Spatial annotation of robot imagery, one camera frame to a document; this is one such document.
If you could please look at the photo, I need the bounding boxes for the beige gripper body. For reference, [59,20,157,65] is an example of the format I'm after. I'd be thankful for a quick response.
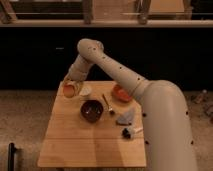
[63,75,83,89]

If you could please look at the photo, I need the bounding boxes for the orange apple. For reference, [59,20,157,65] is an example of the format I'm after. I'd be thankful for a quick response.
[63,84,75,98]

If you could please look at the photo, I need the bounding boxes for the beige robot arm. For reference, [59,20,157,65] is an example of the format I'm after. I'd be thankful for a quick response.
[65,38,198,171]

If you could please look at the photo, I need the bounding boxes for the white paper cup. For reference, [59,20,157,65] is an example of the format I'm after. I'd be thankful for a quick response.
[79,85,92,98]

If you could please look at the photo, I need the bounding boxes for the dark brown bowl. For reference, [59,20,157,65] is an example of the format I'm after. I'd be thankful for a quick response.
[80,100,103,123]

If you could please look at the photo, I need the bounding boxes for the gold spoon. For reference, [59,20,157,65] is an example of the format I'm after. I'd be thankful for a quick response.
[102,94,115,115]

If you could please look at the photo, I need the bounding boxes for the grey folded cloth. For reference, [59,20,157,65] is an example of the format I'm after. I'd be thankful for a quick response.
[116,108,135,126]

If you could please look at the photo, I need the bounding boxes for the black and white small object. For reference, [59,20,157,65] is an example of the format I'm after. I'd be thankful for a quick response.
[122,127,143,139]

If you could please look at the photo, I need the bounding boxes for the wooden shelf rail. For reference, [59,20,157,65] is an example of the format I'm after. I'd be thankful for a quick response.
[0,0,213,27]

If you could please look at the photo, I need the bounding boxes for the black post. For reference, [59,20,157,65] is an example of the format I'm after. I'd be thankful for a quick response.
[7,143,16,171]

